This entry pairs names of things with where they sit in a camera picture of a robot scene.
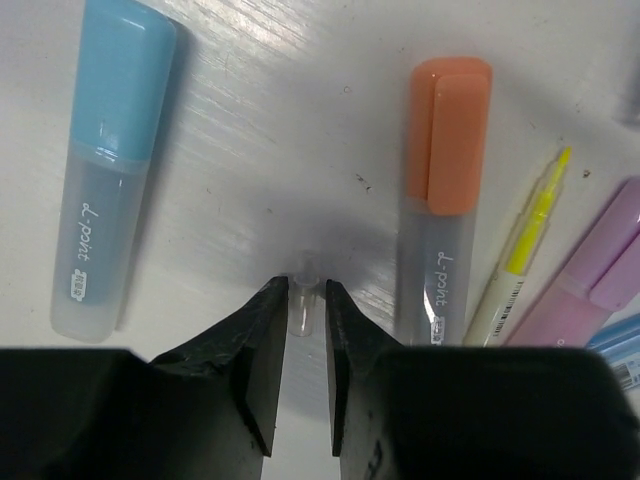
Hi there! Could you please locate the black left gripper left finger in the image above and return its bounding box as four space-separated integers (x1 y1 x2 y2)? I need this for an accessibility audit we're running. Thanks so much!
151 276 289 479

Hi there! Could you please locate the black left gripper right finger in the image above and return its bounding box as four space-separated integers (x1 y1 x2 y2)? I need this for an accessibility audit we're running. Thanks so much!
325 280 410 479

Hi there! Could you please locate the small clear pen cap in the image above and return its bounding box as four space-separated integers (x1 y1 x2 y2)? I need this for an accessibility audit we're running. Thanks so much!
289 251 320 337

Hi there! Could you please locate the yellow thin highlighter pen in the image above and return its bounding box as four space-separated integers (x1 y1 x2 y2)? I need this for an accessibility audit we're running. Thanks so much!
463 147 572 347

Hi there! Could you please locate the purple highlighter marker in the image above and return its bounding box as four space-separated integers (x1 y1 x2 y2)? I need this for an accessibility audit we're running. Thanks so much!
505 177 639 347

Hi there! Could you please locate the blue correction tape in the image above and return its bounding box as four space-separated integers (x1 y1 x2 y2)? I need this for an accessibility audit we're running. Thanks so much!
587 315 639 390

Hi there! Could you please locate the orange highlighter marker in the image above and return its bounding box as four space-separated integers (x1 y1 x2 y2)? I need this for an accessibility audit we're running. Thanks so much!
395 56 493 346

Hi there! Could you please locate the blue highlighter marker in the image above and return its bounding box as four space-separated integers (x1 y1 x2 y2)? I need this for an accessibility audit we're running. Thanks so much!
50 1 176 343

